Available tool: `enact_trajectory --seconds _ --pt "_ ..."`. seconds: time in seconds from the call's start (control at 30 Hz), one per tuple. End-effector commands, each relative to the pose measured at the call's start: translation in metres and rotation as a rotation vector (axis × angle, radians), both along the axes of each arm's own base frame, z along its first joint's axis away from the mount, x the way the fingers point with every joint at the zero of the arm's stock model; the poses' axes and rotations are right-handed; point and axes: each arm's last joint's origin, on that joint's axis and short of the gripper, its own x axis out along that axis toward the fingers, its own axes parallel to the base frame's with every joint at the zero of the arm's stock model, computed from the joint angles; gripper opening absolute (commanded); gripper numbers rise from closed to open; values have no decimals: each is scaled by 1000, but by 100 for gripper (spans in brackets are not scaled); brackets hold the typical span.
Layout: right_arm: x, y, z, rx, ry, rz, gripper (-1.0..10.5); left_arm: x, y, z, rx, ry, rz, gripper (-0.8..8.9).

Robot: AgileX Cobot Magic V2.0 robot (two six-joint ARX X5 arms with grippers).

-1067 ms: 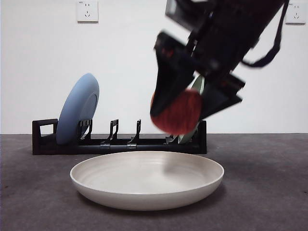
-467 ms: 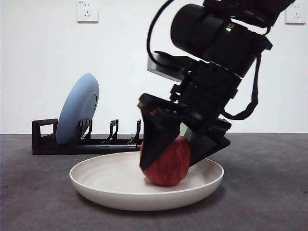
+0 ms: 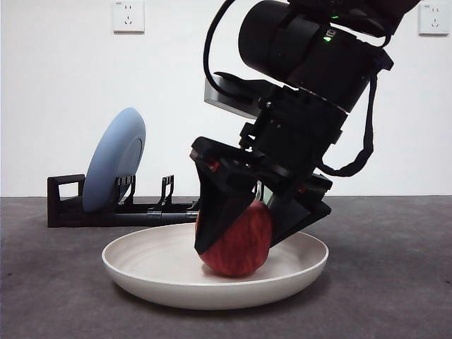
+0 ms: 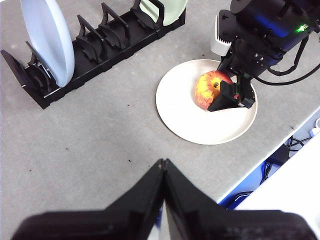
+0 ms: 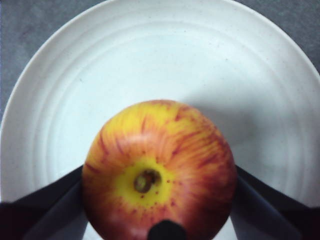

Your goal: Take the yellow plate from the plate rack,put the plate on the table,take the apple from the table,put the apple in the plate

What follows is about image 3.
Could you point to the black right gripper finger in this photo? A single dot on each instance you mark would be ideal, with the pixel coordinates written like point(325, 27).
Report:
point(222, 205)
point(296, 219)

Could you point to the red apple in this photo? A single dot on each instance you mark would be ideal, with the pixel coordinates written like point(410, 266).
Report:
point(243, 247)

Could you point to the pale yellow plate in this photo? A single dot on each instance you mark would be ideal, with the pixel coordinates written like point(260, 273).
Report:
point(148, 261)

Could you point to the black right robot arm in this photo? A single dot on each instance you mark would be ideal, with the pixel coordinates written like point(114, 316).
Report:
point(300, 46)

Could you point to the blue plate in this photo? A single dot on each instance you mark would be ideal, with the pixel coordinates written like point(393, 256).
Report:
point(113, 166)

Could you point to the black plate rack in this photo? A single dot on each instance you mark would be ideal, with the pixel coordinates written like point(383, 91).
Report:
point(88, 219)

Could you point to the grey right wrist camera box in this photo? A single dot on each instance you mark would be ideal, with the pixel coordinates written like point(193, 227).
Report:
point(229, 106)

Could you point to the white wall socket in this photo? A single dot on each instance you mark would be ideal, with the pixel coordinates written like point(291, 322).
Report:
point(434, 19)
point(129, 17)

